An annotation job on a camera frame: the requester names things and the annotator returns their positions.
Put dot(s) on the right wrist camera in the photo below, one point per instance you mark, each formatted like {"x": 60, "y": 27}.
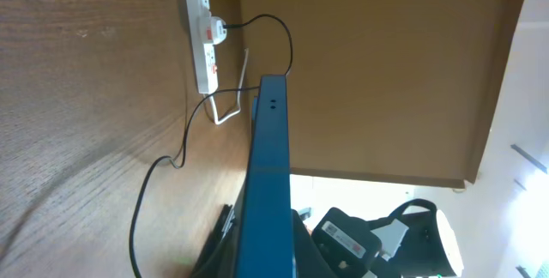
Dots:
{"x": 355, "y": 248}

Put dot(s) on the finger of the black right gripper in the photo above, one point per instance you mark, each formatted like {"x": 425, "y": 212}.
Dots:
{"x": 208, "y": 263}

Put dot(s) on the white USB charger adapter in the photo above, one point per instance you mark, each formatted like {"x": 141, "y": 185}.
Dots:
{"x": 212, "y": 30}

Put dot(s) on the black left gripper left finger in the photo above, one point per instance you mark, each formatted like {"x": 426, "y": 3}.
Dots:
{"x": 268, "y": 183}

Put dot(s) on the white power strip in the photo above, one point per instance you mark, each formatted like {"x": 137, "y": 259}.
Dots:
{"x": 202, "y": 48}

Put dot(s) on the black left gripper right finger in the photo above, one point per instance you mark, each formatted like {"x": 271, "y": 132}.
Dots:
{"x": 309, "y": 261}

